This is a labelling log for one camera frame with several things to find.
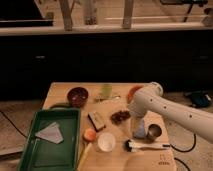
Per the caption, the dark grape bunch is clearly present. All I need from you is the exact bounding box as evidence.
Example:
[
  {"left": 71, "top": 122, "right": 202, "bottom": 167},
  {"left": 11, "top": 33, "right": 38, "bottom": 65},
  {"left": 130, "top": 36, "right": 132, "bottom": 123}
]
[{"left": 110, "top": 110, "right": 130, "bottom": 125}]

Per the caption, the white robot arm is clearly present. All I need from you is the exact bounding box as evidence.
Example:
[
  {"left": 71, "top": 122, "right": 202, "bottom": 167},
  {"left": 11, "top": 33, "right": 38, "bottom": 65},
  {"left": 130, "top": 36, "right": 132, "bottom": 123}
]
[{"left": 128, "top": 82, "right": 213, "bottom": 143}]

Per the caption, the orange bowl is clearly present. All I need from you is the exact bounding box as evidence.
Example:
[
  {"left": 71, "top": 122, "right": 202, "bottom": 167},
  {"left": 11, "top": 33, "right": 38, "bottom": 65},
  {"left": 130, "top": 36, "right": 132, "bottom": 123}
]
[{"left": 127, "top": 86, "right": 142, "bottom": 103}]

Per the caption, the purple bowl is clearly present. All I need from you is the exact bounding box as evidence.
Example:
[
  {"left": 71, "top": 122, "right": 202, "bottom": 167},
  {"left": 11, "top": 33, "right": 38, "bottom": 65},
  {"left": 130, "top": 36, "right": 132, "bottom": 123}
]
[{"left": 67, "top": 87, "right": 89, "bottom": 108}]

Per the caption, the green leafy vegetable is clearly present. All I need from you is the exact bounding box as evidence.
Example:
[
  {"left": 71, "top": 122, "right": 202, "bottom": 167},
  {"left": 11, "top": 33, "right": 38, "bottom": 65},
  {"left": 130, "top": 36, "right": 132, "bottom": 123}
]
[{"left": 101, "top": 84, "right": 112, "bottom": 98}]

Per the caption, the brown rectangular block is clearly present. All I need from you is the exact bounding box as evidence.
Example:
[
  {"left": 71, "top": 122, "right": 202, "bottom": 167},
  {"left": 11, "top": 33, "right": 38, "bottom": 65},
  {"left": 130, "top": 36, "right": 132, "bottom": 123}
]
[{"left": 88, "top": 112, "right": 106, "bottom": 132}]

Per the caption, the orange round fruit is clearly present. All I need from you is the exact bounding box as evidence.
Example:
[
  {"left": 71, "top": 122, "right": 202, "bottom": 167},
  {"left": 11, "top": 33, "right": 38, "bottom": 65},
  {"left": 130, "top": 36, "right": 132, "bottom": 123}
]
[{"left": 83, "top": 128, "right": 96, "bottom": 142}]

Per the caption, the white cup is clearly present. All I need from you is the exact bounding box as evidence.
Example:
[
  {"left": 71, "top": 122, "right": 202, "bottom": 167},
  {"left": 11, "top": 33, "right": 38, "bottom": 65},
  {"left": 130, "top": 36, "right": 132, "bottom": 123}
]
[{"left": 97, "top": 132, "right": 116, "bottom": 152}]

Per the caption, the blue sponge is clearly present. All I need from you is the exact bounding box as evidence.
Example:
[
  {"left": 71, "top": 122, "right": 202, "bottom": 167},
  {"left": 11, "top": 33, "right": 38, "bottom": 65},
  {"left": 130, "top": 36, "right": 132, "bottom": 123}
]
[{"left": 133, "top": 119, "right": 146, "bottom": 139}]

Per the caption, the small metal cup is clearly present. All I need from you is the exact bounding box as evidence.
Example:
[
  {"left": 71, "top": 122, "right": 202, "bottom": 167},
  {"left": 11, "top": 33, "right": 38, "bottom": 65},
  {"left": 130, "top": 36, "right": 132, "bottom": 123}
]
[{"left": 147, "top": 124, "right": 162, "bottom": 141}]

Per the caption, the yellow banana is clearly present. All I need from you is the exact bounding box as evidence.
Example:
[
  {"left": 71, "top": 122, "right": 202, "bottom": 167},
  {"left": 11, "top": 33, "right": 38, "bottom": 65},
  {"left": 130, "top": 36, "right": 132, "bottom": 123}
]
[{"left": 77, "top": 143, "right": 92, "bottom": 171}]

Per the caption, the grey folded cloth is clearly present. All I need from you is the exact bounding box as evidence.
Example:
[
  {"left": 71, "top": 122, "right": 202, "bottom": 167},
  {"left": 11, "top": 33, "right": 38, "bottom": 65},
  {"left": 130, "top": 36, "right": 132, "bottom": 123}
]
[{"left": 35, "top": 122, "right": 63, "bottom": 144}]

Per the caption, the green plastic tray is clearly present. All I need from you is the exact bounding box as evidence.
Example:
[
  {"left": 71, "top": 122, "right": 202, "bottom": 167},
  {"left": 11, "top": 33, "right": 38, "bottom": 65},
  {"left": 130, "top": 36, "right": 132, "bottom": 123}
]
[{"left": 17, "top": 108, "right": 80, "bottom": 171}]

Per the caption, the white handled brush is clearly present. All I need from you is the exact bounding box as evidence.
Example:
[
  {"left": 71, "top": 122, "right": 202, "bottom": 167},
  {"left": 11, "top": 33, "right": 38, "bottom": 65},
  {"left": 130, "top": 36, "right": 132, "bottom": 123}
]
[{"left": 124, "top": 139, "right": 170, "bottom": 152}]

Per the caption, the black cable left floor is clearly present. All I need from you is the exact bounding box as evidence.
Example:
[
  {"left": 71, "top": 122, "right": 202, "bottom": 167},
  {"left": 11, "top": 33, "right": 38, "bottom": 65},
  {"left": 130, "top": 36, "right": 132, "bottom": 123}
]
[{"left": 0, "top": 109, "right": 28, "bottom": 139}]

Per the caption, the black cable on floor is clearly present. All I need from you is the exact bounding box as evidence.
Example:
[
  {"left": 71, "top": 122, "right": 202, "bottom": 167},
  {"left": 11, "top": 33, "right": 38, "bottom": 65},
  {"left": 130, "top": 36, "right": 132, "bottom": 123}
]
[{"left": 170, "top": 133, "right": 198, "bottom": 154}]

